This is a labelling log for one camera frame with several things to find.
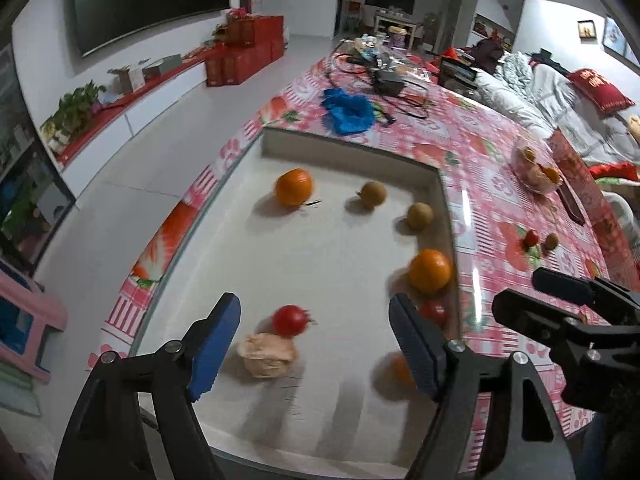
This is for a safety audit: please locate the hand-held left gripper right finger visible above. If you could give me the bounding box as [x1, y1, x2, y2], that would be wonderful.
[388, 293, 581, 480]

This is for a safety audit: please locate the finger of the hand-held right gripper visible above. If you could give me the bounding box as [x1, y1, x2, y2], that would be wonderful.
[532, 267, 599, 307]
[492, 288, 584, 346]

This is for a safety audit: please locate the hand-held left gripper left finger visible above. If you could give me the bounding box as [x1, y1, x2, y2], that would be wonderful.
[52, 291, 242, 480]

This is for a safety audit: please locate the orange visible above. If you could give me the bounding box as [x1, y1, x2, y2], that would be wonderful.
[391, 355, 417, 389]
[409, 249, 452, 294]
[274, 168, 316, 207]

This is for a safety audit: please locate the white tray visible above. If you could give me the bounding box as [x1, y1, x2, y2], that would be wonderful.
[132, 127, 461, 478]

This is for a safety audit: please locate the black phone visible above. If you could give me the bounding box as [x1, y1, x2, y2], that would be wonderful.
[556, 185, 587, 226]

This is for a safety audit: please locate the person's blue clothing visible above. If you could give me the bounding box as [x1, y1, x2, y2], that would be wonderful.
[575, 410, 640, 480]

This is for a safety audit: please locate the glass bowl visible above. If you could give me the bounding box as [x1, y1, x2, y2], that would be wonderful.
[514, 146, 563, 195]

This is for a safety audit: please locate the plain red cushion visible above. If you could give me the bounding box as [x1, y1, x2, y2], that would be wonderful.
[590, 162, 640, 182]

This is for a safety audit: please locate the pink printed tablecloth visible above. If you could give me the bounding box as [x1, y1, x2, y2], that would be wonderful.
[85, 50, 640, 476]

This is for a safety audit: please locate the pink stool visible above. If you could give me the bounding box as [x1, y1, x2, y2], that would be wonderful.
[0, 260, 68, 386]

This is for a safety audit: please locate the grey sofa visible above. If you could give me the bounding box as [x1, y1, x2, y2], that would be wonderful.
[470, 45, 640, 171]

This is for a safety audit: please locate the red printed cushion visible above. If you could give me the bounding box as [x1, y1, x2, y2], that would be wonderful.
[567, 67, 636, 113]

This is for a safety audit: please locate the dark glass tank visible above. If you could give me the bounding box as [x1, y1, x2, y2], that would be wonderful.
[0, 140, 77, 276]

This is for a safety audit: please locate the white television cabinet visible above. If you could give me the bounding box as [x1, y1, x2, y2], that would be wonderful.
[55, 55, 221, 196]

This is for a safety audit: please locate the dark clothes pile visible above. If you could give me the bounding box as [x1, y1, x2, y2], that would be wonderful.
[470, 39, 507, 67]

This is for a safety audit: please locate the blue cloth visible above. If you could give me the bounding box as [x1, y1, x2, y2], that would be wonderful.
[322, 88, 376, 135]

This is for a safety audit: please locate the black power adapter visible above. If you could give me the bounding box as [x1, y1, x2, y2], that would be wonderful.
[376, 70, 406, 97]

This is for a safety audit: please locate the green potted plant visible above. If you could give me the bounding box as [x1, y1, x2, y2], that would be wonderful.
[40, 82, 108, 153]

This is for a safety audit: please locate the open cardboard box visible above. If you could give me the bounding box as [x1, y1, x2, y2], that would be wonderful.
[109, 65, 146, 94]

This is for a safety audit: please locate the grey box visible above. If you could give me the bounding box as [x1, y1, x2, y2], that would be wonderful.
[142, 55, 183, 79]

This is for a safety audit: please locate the stack of red gift boxes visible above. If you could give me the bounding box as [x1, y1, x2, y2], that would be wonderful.
[205, 7, 286, 87]

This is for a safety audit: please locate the white side table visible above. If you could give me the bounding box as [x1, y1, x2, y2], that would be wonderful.
[374, 10, 423, 51]

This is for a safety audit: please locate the black television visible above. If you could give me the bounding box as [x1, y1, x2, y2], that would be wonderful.
[72, 0, 233, 58]

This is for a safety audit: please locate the black cable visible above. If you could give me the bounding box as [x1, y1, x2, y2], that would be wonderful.
[327, 51, 436, 126]

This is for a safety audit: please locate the landscape wall painting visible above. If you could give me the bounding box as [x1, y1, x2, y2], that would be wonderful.
[472, 14, 516, 43]

